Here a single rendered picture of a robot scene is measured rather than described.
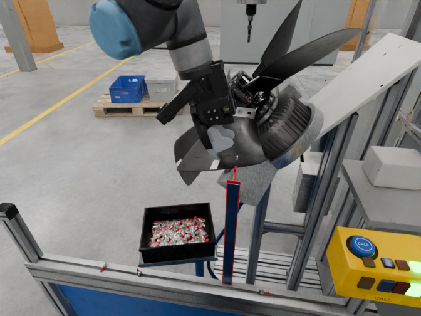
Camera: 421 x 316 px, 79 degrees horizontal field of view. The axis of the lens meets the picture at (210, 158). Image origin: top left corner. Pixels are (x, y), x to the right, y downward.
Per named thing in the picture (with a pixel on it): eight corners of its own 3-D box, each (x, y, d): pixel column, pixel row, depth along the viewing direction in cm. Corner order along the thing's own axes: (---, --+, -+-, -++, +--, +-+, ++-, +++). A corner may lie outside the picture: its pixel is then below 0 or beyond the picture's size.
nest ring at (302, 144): (260, 143, 106) (254, 138, 105) (315, 98, 93) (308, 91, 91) (260, 185, 84) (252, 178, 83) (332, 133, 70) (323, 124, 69)
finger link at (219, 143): (238, 163, 55) (227, 126, 51) (212, 167, 57) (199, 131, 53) (239, 155, 58) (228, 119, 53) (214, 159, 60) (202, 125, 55)
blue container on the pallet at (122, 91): (147, 89, 403) (145, 75, 391) (140, 103, 353) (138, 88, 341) (121, 89, 402) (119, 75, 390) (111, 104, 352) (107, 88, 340)
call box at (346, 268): (398, 266, 56) (420, 234, 51) (422, 313, 48) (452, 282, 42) (323, 256, 59) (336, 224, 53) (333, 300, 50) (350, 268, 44)
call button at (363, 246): (368, 242, 50) (371, 236, 49) (376, 259, 47) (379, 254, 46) (346, 239, 50) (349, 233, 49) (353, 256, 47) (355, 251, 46)
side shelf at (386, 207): (396, 168, 110) (400, 163, 108) (447, 236, 80) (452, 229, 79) (338, 163, 113) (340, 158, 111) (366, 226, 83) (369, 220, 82)
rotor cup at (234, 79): (246, 112, 94) (220, 89, 91) (276, 86, 85) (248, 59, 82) (239, 135, 84) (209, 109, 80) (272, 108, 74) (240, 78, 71)
